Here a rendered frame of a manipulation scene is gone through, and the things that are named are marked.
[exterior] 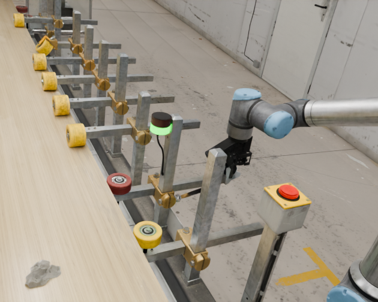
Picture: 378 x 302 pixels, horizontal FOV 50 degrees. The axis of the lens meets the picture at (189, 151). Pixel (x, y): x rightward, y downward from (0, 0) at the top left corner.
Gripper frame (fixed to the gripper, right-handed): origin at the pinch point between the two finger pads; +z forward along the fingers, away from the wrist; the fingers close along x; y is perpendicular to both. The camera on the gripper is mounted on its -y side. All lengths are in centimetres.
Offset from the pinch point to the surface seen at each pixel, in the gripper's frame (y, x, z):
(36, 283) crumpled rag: -72, -35, -10
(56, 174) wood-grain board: -60, 8, -9
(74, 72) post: -29, 119, 1
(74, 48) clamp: -29, 116, -14
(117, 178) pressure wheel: -42.0, -0.2, -9.7
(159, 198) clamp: -29.2, -6.0, -2.9
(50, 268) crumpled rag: -68, -33, -11
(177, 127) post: -25.9, -6.0, -29.4
